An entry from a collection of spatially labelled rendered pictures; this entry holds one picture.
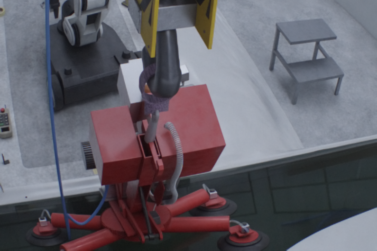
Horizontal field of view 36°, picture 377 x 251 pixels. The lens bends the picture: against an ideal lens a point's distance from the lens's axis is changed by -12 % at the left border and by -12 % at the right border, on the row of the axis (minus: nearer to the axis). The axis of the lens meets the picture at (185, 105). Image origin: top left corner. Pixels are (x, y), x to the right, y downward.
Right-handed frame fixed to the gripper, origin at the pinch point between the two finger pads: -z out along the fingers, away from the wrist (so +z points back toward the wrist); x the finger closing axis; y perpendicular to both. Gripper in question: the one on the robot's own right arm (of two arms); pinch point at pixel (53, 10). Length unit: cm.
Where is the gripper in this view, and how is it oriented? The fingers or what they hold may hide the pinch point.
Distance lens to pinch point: 330.5
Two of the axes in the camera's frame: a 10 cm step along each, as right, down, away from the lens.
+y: 8.9, -2.5, 3.8
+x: 4.5, 4.7, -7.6
